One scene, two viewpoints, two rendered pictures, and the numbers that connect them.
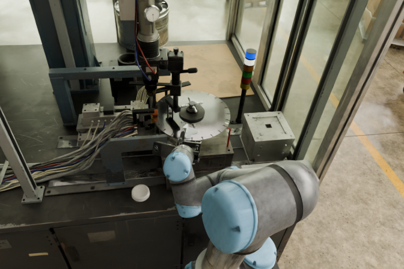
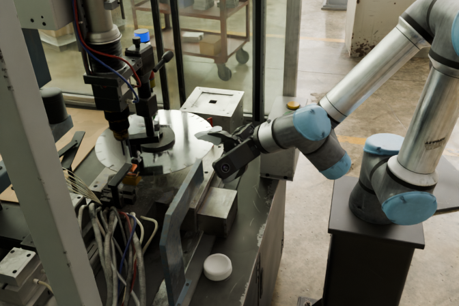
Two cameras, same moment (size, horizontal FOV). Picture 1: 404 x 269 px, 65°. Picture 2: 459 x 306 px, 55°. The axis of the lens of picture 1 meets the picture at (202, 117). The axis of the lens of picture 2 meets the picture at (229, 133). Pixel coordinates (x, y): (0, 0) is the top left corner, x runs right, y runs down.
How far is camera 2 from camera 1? 0.94 m
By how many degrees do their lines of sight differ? 48
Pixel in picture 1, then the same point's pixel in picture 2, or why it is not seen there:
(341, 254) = (291, 201)
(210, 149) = (207, 160)
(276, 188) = not seen: outside the picture
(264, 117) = (197, 100)
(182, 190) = (332, 143)
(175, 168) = (322, 119)
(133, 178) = (186, 268)
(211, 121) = (186, 128)
